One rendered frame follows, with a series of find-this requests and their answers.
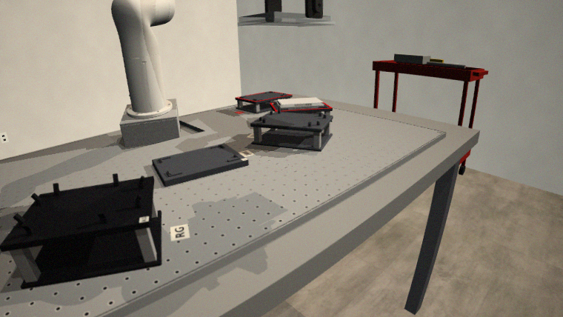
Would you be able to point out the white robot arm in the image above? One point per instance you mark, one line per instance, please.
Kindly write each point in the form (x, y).
(140, 51)

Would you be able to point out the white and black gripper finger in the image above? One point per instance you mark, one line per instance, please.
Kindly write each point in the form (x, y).
(273, 5)
(314, 9)

